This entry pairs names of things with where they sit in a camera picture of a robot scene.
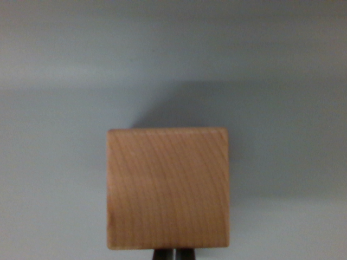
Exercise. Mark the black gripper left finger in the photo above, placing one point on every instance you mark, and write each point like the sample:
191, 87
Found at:
162, 254

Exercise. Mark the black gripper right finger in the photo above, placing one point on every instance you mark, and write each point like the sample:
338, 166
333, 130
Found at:
186, 254

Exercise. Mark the wooden cube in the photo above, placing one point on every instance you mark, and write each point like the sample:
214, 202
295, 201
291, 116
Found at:
168, 189

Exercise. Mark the grey plastic bin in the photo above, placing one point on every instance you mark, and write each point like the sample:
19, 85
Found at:
54, 108

